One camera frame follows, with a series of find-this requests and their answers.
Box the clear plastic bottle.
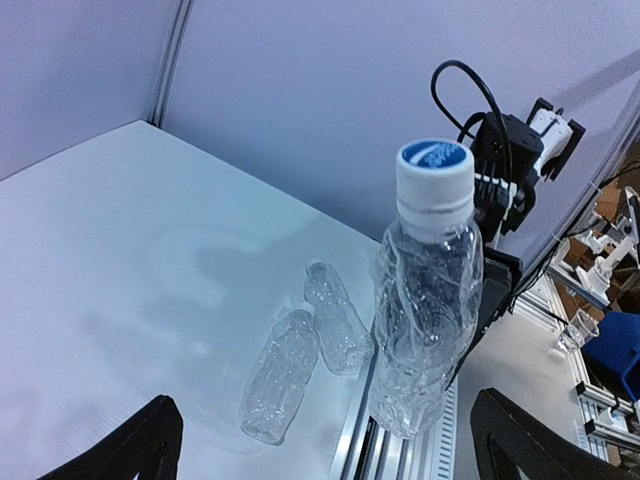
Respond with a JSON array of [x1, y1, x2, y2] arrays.
[[369, 219, 484, 439], [239, 302, 320, 445], [303, 260, 374, 376]]

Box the aluminium left corner post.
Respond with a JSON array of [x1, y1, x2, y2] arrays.
[[147, 0, 195, 129]]

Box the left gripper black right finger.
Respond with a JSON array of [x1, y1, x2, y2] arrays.
[[470, 388, 628, 479]]

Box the clear plastic cup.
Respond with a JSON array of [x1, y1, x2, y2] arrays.
[[557, 309, 600, 353]]

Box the aluminium front rail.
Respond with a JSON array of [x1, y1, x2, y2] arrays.
[[328, 358, 458, 480]]

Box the white blue bottle cap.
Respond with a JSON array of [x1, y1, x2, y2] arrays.
[[395, 139, 475, 232]]

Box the black right camera cable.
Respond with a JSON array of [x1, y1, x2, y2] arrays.
[[431, 59, 516, 181]]

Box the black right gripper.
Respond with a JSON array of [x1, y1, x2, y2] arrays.
[[443, 112, 542, 389]]

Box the clear plastic bottle uncapped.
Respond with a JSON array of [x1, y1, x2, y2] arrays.
[[303, 260, 374, 376]]

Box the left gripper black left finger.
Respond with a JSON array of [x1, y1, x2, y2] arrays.
[[43, 395, 183, 480]]

